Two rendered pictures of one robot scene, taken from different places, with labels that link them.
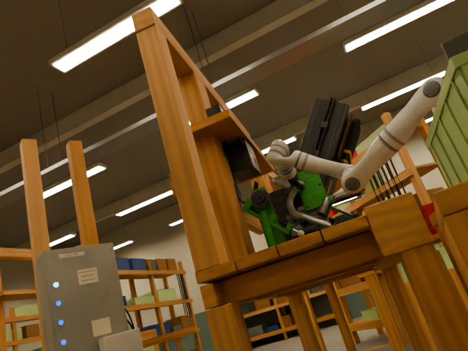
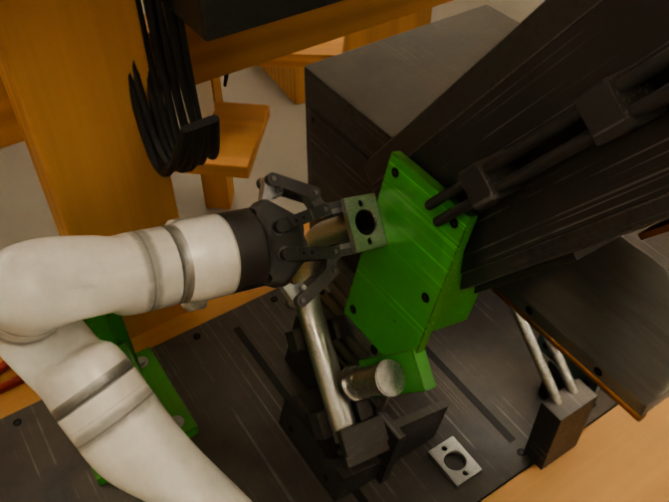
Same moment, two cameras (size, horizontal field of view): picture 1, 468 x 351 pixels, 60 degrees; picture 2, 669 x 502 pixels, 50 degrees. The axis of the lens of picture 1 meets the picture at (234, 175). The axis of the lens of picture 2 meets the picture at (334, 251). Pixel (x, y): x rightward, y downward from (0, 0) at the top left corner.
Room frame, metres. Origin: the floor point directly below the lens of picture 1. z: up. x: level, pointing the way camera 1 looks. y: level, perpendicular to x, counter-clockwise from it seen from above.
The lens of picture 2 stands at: (1.42, -0.63, 1.69)
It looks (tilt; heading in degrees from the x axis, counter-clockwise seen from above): 44 degrees down; 44
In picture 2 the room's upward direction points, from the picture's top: straight up
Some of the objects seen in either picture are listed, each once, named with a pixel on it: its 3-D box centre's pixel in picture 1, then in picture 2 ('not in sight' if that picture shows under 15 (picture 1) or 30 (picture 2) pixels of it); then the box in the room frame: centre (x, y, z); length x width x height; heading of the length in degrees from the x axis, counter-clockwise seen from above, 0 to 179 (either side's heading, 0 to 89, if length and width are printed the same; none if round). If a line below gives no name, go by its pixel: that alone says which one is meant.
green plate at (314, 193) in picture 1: (311, 189); (426, 257); (1.86, -0.33, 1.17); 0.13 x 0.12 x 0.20; 168
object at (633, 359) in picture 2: (326, 203); (549, 258); (2.00, -0.40, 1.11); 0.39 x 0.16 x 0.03; 78
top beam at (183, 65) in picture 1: (209, 98); not in sight; (2.01, 0.00, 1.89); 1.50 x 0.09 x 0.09; 168
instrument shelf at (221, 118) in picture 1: (234, 154); not in sight; (2.00, -0.03, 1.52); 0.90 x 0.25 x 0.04; 168
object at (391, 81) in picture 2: (285, 228); (431, 171); (2.08, -0.18, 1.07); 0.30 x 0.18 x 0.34; 168
